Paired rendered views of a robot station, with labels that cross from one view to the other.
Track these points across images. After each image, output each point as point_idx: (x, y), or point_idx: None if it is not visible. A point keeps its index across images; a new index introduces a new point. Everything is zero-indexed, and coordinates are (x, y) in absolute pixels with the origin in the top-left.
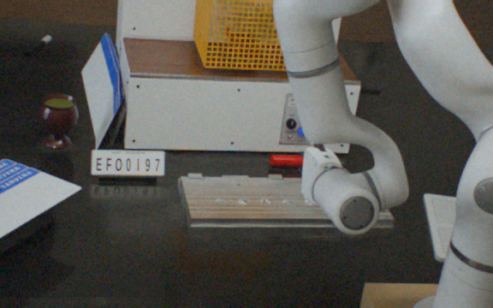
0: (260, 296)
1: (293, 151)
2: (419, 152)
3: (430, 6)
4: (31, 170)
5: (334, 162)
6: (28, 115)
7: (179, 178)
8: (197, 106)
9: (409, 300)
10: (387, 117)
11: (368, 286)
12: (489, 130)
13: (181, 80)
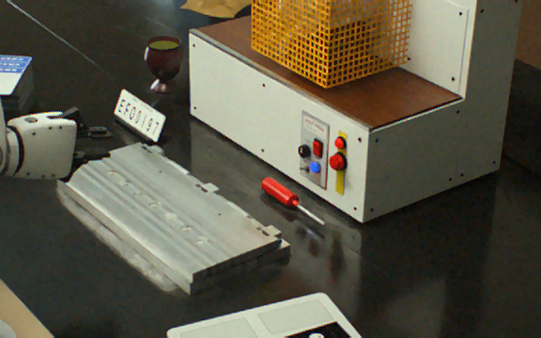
0: None
1: (312, 190)
2: (451, 272)
3: None
4: (19, 69)
5: (17, 124)
6: None
7: (170, 153)
8: (235, 90)
9: None
10: (523, 231)
11: None
12: None
13: (223, 53)
